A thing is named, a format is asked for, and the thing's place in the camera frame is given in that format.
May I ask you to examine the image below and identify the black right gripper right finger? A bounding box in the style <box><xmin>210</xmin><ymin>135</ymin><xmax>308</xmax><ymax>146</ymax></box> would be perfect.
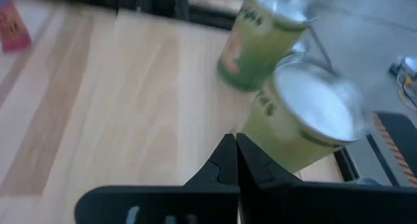
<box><xmin>237</xmin><ymin>132</ymin><xmax>417</xmax><ymax>224</ymax></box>

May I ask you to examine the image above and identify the yellow floor cable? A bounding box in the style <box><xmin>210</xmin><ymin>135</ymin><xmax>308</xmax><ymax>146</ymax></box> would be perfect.
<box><xmin>397</xmin><ymin>76</ymin><xmax>417</xmax><ymax>107</ymax></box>

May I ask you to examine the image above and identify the short blue pink corn can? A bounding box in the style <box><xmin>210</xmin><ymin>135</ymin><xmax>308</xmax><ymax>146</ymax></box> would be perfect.
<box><xmin>0</xmin><ymin>0</ymin><xmax>33</xmax><ymax>53</ymax></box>

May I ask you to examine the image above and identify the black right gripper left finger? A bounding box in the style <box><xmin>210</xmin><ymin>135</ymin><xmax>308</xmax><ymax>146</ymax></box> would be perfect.
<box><xmin>74</xmin><ymin>133</ymin><xmax>240</xmax><ymax>224</ymax></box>

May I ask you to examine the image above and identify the tall green pear-label can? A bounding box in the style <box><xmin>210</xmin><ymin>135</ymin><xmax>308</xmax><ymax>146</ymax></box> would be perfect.
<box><xmin>240</xmin><ymin>60</ymin><xmax>366</xmax><ymax>175</ymax></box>

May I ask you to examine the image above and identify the black floor mat striped edge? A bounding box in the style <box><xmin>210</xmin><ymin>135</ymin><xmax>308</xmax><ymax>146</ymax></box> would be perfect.
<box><xmin>366</xmin><ymin>111</ymin><xmax>417</xmax><ymax>188</ymax></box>

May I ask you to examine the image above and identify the tall green orange-label can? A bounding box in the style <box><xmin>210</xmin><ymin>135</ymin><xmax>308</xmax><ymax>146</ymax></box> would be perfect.
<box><xmin>216</xmin><ymin>0</ymin><xmax>319</xmax><ymax>92</ymax></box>

